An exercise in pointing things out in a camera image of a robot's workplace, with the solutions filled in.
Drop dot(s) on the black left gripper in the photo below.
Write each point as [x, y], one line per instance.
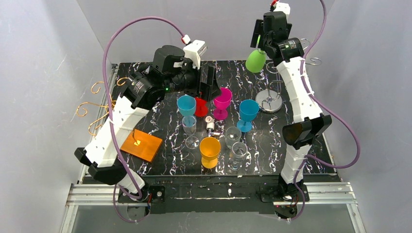
[203, 81]

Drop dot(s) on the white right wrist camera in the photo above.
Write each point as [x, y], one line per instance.
[278, 6]

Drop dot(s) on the clear wine glass gold rack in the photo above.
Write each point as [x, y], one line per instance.
[191, 132]

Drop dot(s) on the pink wine glass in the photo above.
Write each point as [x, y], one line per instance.
[222, 102]

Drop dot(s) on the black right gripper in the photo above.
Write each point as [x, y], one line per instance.
[257, 37]

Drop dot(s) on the silver wire glass rack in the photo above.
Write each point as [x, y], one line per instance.
[290, 63]

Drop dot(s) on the orange wooden rack base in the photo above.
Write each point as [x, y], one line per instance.
[142, 145]

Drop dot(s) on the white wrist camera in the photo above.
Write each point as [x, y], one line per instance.
[278, 6]
[194, 50]

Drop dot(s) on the blue wine glass silver rack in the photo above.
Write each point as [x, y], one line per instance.
[248, 111]

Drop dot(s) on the clear wine glass silver rack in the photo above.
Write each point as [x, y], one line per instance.
[238, 153]

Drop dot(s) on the light blue wine glass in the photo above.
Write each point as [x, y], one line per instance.
[187, 107]

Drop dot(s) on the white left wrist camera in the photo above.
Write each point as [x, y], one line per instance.
[194, 50]

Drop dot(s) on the orange yellow wine glass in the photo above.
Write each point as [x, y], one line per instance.
[210, 148]

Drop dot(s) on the green wine glass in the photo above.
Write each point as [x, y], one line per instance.
[257, 58]

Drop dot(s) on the aluminium front rail frame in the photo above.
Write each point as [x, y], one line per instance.
[217, 194]

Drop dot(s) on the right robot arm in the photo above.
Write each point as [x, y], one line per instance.
[299, 136]

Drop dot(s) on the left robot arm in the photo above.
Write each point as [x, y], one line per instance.
[172, 69]

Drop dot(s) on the red wine glass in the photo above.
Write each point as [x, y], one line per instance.
[201, 108]

